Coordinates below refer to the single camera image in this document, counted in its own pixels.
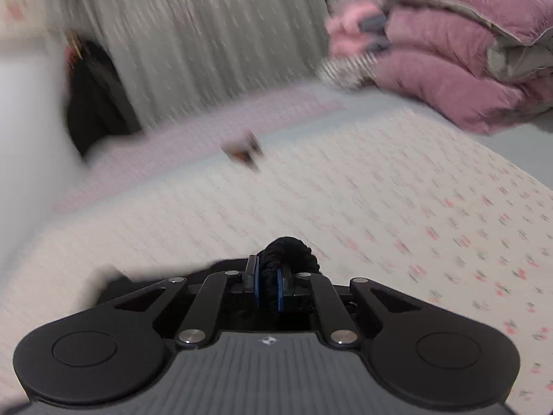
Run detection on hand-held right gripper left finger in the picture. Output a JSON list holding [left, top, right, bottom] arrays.
[[113, 254, 261, 350]]

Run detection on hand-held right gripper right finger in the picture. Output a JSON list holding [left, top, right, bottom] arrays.
[[276, 268, 423, 349]]

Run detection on black pants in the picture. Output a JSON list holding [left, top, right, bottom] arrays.
[[96, 236, 322, 316]]

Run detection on brown hair claw clip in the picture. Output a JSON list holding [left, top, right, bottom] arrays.
[[221, 131, 265, 173]]

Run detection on pink striped blanket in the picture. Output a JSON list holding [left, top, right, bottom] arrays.
[[52, 95, 346, 214]]

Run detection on grey striped cloth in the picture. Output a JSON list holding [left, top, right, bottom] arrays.
[[317, 49, 383, 91]]

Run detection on hanging dark clothes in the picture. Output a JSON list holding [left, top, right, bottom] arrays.
[[64, 30, 142, 158]]

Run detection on grey star-print curtain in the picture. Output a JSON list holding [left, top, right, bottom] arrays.
[[41, 0, 340, 132]]

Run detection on folded pink fleece clothes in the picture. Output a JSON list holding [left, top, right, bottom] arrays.
[[325, 1, 390, 59]]

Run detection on light blue bed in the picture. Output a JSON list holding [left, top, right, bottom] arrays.
[[43, 80, 553, 195]]

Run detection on grey-blue folded garment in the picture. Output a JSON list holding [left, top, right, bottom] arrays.
[[360, 12, 392, 50]]

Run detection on folded mauve quilt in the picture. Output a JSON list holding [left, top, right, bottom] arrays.
[[374, 0, 553, 136]]

